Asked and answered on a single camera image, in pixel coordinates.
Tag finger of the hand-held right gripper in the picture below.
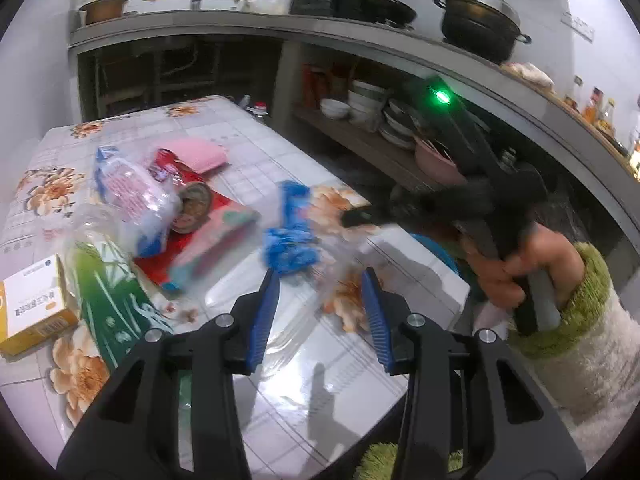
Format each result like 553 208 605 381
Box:
341 199 426 228

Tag blue crumpled glove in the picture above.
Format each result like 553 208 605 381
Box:
260 180 326 277

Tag person's left forearm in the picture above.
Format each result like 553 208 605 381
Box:
352 441 466 480

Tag white cloth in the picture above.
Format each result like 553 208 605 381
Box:
502 61 556 93

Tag red bottles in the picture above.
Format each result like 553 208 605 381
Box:
302 64 348 108

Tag blue plastic basket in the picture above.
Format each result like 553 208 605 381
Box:
410 232 461 276

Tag black steamer pot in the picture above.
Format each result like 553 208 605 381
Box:
432 0 532 63

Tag yellow white medicine box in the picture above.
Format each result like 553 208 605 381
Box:
0 254 81 360

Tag clear plastic bag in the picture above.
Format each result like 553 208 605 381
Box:
67 202 138 261

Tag small red capped bottle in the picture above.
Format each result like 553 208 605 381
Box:
239 95 271 118

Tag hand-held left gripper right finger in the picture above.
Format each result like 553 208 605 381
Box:
360 266 586 480

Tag orange sauce bottle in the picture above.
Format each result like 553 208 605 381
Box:
582 87 603 123

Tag stack of plates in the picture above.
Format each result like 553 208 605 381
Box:
380 100 418 148

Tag grey kitchen counter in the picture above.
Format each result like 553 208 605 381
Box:
67 10 640 241

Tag pink plastic basin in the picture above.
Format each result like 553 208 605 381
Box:
414 135 468 186

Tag white bowl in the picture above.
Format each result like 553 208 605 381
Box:
320 99 351 120

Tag person's right forearm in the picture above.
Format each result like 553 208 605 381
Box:
472 242 640 466

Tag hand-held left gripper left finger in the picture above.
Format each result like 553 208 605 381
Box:
56 268 281 480

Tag pink packet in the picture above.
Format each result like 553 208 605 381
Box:
167 137 230 175

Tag person's right hand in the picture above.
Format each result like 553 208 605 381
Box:
462 227 586 311

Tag clear seasoning bottle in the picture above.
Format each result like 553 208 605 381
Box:
597 97 618 136

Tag wooden shelf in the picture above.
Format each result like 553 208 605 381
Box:
292 105 436 191

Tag stack of bowls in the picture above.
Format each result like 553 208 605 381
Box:
348 80 388 126

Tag clear plastic wrapper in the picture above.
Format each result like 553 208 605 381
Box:
310 225 383 318

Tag blue white tissue packet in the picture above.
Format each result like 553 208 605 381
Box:
94 145 183 258

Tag green plastic packet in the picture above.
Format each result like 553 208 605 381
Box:
65 242 193 411

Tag white wall outlet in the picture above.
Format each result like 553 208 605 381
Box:
560 10 596 43

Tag black wok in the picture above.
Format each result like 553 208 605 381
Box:
345 0 418 26

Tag copper metal pot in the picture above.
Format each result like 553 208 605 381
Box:
79 0 135 26

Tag red snack bag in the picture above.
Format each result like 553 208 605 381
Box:
132 149 263 293

